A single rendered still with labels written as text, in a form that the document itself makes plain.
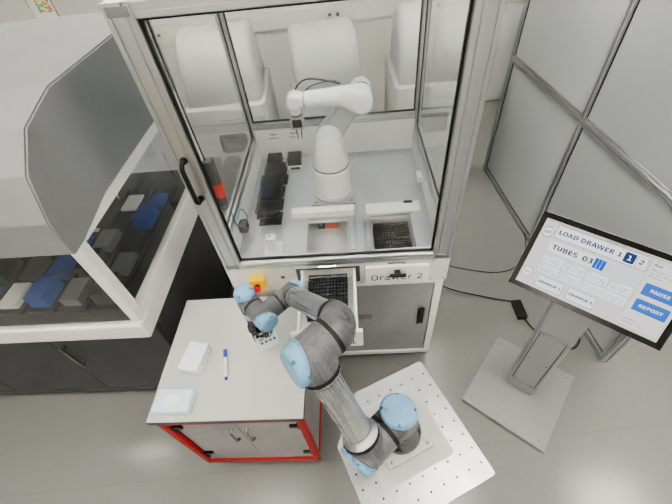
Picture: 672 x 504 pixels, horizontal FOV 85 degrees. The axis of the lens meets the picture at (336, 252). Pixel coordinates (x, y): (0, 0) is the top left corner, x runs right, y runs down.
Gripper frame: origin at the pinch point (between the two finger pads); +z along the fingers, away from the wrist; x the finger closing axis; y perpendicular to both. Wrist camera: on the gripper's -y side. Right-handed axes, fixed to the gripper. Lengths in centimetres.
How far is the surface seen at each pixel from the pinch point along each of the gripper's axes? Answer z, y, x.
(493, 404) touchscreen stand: 78, 52, 102
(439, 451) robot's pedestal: 5, 69, 42
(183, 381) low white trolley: 5.0, 1.9, -37.0
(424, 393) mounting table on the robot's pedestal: 5, 50, 49
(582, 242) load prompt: -34, 40, 120
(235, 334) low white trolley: 5.1, -9.9, -11.7
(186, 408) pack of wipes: 0.8, 16.2, -36.3
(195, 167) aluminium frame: -69, -29, 1
